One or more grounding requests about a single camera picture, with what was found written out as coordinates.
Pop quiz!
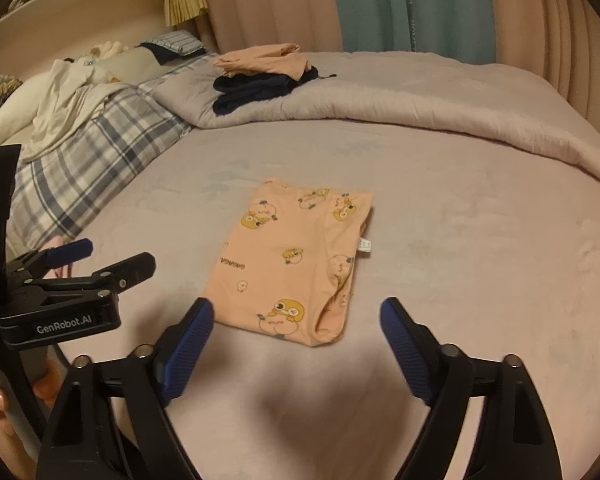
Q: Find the white plush toy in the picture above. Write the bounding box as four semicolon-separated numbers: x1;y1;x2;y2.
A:
75;40;161;83

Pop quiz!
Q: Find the folded navy garment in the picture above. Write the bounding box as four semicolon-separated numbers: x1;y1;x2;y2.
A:
212;65;338;116

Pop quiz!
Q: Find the bed with pinkish sheet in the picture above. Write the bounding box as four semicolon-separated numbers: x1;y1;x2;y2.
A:
10;120;600;480

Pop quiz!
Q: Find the striped pillow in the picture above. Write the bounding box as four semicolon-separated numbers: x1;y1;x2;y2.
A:
140;30;208;66

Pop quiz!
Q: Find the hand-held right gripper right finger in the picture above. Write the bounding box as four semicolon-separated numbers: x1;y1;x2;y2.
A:
380;296;563;480

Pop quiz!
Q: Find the white crumpled cloth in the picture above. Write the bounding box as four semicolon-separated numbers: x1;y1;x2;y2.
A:
0;57;131;163

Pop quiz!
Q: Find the pink curtain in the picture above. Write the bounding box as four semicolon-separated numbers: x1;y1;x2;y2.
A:
192;0;346;56
485;0;593;111

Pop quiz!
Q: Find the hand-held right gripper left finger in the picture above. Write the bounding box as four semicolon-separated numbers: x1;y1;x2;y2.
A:
35;296;216;480

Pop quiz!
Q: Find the teal curtain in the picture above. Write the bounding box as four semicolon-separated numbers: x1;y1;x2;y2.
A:
325;0;498;63

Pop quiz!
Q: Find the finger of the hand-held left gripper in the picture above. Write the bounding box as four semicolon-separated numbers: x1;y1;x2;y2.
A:
7;238;94;281
22;252;157;295

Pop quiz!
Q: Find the folded peach garment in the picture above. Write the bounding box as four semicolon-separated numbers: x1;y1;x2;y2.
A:
213;42;313;81

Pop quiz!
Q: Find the grey duvet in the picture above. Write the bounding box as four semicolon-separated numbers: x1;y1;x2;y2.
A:
150;50;600;191

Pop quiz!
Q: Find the patterned cloth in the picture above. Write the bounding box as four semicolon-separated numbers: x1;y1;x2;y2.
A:
0;75;23;133

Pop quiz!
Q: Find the plaid blanket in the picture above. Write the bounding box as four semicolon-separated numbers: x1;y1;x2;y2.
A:
7;52;216;256

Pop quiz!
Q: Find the peach printed long-sleeve shirt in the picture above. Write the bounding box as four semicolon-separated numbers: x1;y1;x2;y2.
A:
202;177;376;347

